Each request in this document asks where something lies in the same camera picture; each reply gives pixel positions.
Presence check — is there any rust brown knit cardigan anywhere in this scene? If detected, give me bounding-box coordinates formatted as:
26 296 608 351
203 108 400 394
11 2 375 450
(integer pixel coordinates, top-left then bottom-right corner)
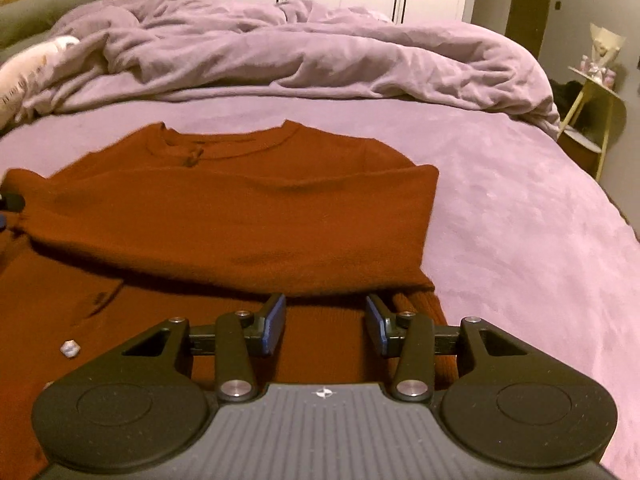
1 122 445 479

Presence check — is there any long white plush toy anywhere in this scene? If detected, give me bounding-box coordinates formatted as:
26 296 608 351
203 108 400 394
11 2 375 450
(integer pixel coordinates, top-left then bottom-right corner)
1 36 79 128

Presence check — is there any lilac fleece bed sheet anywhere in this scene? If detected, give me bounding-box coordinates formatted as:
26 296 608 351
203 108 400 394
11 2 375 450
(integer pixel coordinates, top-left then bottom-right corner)
1 96 639 479

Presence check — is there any green padded headboard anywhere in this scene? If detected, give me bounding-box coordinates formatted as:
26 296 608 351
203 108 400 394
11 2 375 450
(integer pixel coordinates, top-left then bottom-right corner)
1 0 96 64

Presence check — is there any crumpled lilac duvet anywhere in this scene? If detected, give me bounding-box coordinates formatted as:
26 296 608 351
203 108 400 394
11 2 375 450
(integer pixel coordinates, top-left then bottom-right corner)
14 0 559 136

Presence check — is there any yellow side table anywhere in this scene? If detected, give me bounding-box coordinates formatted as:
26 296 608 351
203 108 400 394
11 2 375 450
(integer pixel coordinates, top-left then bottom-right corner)
556 66 625 182

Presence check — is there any wrapped flower bouquet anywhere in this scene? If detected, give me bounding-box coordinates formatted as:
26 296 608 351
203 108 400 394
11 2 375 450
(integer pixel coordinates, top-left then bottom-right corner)
579 23 626 89

